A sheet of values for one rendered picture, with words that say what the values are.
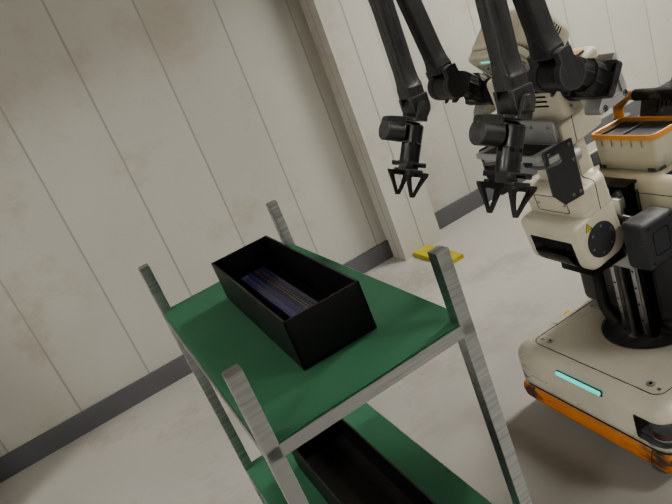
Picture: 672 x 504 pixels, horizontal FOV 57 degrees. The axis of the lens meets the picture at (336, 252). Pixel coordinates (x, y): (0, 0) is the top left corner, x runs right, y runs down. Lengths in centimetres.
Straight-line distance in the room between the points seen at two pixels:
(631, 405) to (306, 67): 258
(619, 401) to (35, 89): 287
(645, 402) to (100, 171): 269
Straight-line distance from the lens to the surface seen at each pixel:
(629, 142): 202
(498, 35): 142
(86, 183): 344
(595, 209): 183
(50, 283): 350
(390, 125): 175
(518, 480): 142
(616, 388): 204
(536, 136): 175
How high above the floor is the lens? 154
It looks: 20 degrees down
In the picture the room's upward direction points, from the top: 22 degrees counter-clockwise
